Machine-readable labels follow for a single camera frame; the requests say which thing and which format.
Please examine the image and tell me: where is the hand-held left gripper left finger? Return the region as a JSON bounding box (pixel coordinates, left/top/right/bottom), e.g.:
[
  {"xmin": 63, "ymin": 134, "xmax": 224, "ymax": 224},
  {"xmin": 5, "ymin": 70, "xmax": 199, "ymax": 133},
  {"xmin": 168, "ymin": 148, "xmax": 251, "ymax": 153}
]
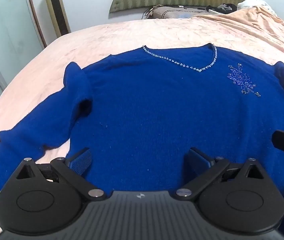
[{"xmin": 15, "ymin": 148, "xmax": 107, "ymax": 202}]

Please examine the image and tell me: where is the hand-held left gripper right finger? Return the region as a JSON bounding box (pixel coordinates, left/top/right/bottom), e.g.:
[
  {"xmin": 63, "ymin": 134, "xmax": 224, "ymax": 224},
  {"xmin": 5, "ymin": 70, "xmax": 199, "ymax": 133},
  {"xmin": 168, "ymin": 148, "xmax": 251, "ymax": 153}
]
[{"xmin": 176, "ymin": 147, "xmax": 268, "ymax": 201}]

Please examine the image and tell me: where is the blue beaded sweater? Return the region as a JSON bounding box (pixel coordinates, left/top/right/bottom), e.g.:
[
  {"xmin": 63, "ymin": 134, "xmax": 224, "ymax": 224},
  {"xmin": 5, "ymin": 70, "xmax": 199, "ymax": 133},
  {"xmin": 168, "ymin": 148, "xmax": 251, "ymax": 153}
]
[{"xmin": 0, "ymin": 42, "xmax": 284, "ymax": 200}]

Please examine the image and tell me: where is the pink bed blanket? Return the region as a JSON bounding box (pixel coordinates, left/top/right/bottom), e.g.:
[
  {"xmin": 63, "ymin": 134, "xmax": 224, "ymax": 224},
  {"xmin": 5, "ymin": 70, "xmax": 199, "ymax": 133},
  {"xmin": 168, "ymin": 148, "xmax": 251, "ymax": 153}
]
[{"xmin": 0, "ymin": 6, "xmax": 284, "ymax": 240}]

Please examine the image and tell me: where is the white patterned cloth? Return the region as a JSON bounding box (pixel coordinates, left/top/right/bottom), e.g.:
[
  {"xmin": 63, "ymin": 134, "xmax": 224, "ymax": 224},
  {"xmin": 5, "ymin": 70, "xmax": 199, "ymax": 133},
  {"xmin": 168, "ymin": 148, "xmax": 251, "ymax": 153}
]
[{"xmin": 237, "ymin": 0, "xmax": 271, "ymax": 12}]

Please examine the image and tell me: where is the black clothing pile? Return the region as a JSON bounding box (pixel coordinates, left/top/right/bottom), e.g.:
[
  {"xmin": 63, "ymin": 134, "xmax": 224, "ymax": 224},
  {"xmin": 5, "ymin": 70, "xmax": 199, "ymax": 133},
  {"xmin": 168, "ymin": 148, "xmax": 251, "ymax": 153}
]
[{"xmin": 205, "ymin": 3, "xmax": 238, "ymax": 14}]

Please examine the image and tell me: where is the frosted glass wardrobe door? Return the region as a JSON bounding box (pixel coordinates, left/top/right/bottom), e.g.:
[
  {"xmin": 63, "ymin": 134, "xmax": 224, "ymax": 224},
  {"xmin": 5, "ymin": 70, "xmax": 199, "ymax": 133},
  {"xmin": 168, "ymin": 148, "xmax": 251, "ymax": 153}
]
[{"xmin": 0, "ymin": 0, "xmax": 46, "ymax": 99}]

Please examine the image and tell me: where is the brown pillow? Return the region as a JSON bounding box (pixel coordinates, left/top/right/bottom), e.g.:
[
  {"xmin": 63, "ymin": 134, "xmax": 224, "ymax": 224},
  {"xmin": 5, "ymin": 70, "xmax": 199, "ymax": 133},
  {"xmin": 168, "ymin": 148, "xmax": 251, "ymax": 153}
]
[{"xmin": 147, "ymin": 4, "xmax": 216, "ymax": 20}]

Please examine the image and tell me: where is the gold tower fan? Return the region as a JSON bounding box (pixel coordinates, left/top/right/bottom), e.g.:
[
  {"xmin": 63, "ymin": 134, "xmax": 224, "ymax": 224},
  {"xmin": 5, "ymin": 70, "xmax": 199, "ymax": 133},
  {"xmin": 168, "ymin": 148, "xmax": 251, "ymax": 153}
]
[{"xmin": 42, "ymin": 0, "xmax": 71, "ymax": 46}]

